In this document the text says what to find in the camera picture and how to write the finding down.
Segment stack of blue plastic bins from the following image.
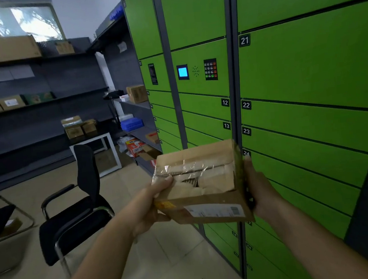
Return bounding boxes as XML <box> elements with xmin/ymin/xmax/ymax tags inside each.
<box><xmin>120</xmin><ymin>117</ymin><xmax>145</xmax><ymax>133</ymax></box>

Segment green printed box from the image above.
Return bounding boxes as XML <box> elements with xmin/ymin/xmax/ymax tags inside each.
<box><xmin>23</xmin><ymin>91</ymin><xmax>55</xmax><ymax>105</ymax></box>

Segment black handheld device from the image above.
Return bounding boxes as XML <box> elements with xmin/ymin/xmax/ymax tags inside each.
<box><xmin>102</xmin><ymin>89</ymin><xmax>125</xmax><ymax>101</ymax></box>

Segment red and orange box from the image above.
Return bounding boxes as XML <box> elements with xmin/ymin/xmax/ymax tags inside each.
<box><xmin>125</xmin><ymin>138</ymin><xmax>148</xmax><ymax>158</ymax></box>

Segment person's right hand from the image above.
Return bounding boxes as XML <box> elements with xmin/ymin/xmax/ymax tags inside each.
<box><xmin>242</xmin><ymin>153</ymin><xmax>287</xmax><ymax>223</ymax></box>

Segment white paper signs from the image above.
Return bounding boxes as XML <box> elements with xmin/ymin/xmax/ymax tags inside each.
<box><xmin>0</xmin><ymin>64</ymin><xmax>35</xmax><ymax>82</ymax></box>

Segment blue plastic crates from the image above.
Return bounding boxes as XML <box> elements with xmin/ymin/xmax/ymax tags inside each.
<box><xmin>108</xmin><ymin>5</ymin><xmax>125</xmax><ymax>21</ymax></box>

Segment person's left hand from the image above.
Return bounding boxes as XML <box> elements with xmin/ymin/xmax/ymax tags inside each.
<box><xmin>123</xmin><ymin>176</ymin><xmax>179</xmax><ymax>240</ymax></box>

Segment small cardboard box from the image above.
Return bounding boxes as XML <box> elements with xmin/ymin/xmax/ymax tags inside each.
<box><xmin>65</xmin><ymin>125</ymin><xmax>86</xmax><ymax>142</ymax></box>
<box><xmin>82</xmin><ymin>118</ymin><xmax>98</xmax><ymax>137</ymax></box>
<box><xmin>55</xmin><ymin>40</ymin><xmax>76</xmax><ymax>56</ymax></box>

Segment blue locker touch screen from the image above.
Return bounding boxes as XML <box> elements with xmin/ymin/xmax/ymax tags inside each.
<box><xmin>176</xmin><ymin>64</ymin><xmax>190</xmax><ymax>81</ymax></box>

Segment flat cardboard parcel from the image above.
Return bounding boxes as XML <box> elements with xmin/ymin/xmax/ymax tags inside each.
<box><xmin>145</xmin><ymin>131</ymin><xmax>161</xmax><ymax>145</ymax></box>

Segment white metal frame table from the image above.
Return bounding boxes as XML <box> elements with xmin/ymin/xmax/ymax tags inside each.
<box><xmin>68</xmin><ymin>131</ymin><xmax>123</xmax><ymax>181</ymax></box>

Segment taped cardboard parcel box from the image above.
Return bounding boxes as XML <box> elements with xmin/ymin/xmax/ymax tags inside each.
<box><xmin>148</xmin><ymin>137</ymin><xmax>256</xmax><ymax>231</ymax></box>

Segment window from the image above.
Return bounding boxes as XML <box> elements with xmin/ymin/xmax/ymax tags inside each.
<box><xmin>0</xmin><ymin>0</ymin><xmax>66</xmax><ymax>46</ymax></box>

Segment cardboard box with white label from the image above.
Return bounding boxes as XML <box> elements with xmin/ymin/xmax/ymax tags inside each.
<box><xmin>0</xmin><ymin>94</ymin><xmax>26</xmax><ymax>112</ymax></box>

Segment black locker keypad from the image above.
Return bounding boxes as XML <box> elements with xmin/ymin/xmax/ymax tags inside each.
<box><xmin>203</xmin><ymin>58</ymin><xmax>219</xmax><ymax>82</ymax></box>

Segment dark grey side shelf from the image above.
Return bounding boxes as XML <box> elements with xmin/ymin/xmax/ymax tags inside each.
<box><xmin>82</xmin><ymin>0</ymin><xmax>165</xmax><ymax>182</ymax></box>

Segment black locker scanner panel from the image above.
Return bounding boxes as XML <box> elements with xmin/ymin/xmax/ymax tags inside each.
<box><xmin>148</xmin><ymin>63</ymin><xmax>159</xmax><ymax>86</ymax></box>

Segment cardboard box with tape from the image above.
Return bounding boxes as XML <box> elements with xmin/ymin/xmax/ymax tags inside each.
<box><xmin>61</xmin><ymin>115</ymin><xmax>83</xmax><ymax>128</ymax></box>

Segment person's right forearm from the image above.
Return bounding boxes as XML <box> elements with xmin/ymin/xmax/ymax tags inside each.
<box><xmin>261</xmin><ymin>188</ymin><xmax>368</xmax><ymax>279</ymax></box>

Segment open cardboard box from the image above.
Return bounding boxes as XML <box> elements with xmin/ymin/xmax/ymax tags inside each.
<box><xmin>138</xmin><ymin>143</ymin><xmax>163</xmax><ymax>162</ymax></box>

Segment green parcel locker bank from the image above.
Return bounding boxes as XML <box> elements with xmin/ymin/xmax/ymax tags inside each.
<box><xmin>121</xmin><ymin>0</ymin><xmax>368</xmax><ymax>279</ymax></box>

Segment long dark grey wall shelf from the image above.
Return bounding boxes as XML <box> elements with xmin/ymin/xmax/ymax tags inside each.
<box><xmin>0</xmin><ymin>35</ymin><xmax>120</xmax><ymax>192</ymax></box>

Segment square cardboard box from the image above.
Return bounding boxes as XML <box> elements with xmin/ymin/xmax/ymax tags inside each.
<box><xmin>126</xmin><ymin>84</ymin><xmax>149</xmax><ymax>105</ymax></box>

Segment person's left forearm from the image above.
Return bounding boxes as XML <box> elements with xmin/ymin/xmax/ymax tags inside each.
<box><xmin>37</xmin><ymin>207</ymin><xmax>143</xmax><ymax>279</ymax></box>

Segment black mesh office chair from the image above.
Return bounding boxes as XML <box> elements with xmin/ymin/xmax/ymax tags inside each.
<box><xmin>31</xmin><ymin>141</ymin><xmax>121</xmax><ymax>279</ymax></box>

